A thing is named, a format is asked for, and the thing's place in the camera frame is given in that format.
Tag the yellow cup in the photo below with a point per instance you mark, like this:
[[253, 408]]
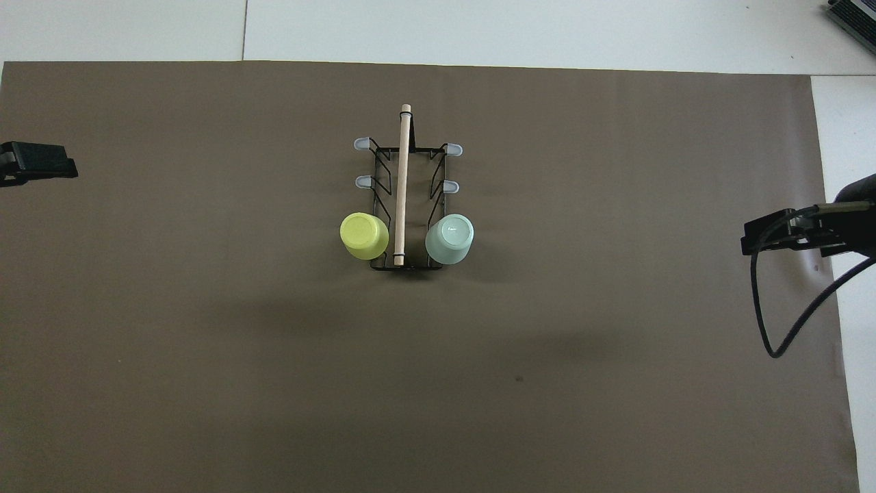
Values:
[[364, 236]]

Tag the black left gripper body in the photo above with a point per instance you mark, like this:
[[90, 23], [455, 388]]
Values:
[[5, 164]]

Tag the pale green cup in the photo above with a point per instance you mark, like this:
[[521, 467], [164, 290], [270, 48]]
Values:
[[449, 238]]

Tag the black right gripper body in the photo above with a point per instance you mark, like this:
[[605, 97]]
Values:
[[852, 229]]

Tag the grey ribbed device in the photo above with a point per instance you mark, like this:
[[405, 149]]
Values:
[[855, 15]]

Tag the brown paper mat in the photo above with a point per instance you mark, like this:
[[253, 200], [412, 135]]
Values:
[[274, 376]]

